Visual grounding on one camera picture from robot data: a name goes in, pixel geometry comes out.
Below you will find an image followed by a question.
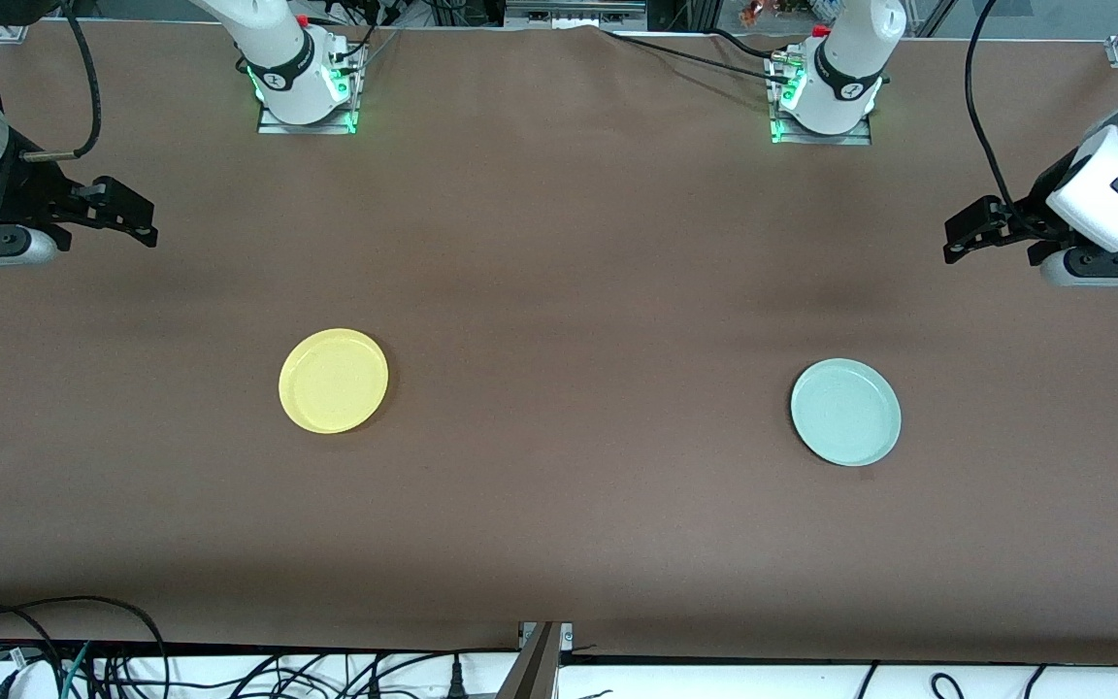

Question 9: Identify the pale green round plate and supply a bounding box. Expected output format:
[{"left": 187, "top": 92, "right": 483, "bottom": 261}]
[{"left": 790, "top": 357, "right": 903, "bottom": 468}]

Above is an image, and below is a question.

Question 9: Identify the yellow round plate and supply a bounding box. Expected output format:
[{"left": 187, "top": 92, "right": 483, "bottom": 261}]
[{"left": 279, "top": 328, "right": 390, "bottom": 435}]

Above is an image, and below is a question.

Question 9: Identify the brown table cover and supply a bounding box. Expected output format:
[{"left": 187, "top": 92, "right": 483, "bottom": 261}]
[{"left": 0, "top": 19, "right": 1118, "bottom": 667}]

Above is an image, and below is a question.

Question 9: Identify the white lower shelf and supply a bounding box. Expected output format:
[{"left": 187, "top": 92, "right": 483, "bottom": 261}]
[{"left": 0, "top": 649, "right": 1118, "bottom": 699}]

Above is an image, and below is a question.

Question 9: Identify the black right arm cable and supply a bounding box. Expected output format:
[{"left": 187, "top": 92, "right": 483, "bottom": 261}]
[{"left": 20, "top": 0, "right": 103, "bottom": 162}]

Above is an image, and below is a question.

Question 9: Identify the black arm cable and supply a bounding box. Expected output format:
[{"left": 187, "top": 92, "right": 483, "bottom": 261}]
[
  {"left": 20, "top": 0, "right": 103, "bottom": 162},
  {"left": 964, "top": 0, "right": 1057, "bottom": 241}
]

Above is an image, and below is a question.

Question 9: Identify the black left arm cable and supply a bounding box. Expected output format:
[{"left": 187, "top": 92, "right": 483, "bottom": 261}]
[{"left": 964, "top": 0, "right": 1057, "bottom": 241}]

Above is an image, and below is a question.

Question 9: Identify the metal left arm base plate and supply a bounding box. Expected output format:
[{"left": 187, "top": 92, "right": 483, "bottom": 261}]
[{"left": 770, "top": 53, "right": 873, "bottom": 148}]

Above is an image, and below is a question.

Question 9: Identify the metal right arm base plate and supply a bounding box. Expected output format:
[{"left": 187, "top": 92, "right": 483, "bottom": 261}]
[{"left": 257, "top": 44, "right": 359, "bottom": 136}]

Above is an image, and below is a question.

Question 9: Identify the black looped floor cable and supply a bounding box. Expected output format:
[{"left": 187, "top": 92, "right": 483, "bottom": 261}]
[{"left": 0, "top": 594, "right": 171, "bottom": 699}]

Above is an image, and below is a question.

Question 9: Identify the green cable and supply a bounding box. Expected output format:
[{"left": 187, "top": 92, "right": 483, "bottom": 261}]
[{"left": 60, "top": 640, "right": 95, "bottom": 699}]

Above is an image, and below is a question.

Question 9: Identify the metal rear rail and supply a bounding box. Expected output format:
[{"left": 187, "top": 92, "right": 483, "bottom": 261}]
[{"left": 505, "top": 0, "right": 648, "bottom": 31}]

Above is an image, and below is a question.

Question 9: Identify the aluminium frame profile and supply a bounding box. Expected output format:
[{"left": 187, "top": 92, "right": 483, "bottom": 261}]
[{"left": 495, "top": 620, "right": 575, "bottom": 699}]

